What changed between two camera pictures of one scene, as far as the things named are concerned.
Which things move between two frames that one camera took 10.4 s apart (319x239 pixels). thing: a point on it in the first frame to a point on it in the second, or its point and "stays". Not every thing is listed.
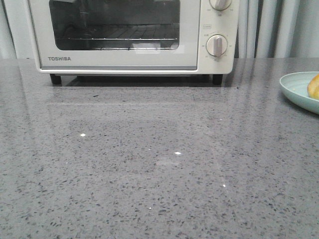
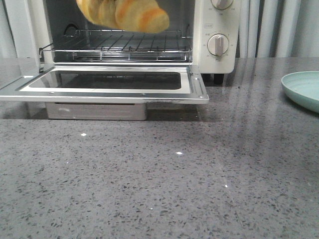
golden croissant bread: [313, 87] to [146, 16]
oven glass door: [116, 35] to [149, 83]
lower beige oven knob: [216, 45] stays
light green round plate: [294, 86] stays
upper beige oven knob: [220, 5] stays
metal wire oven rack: [133, 37] stays
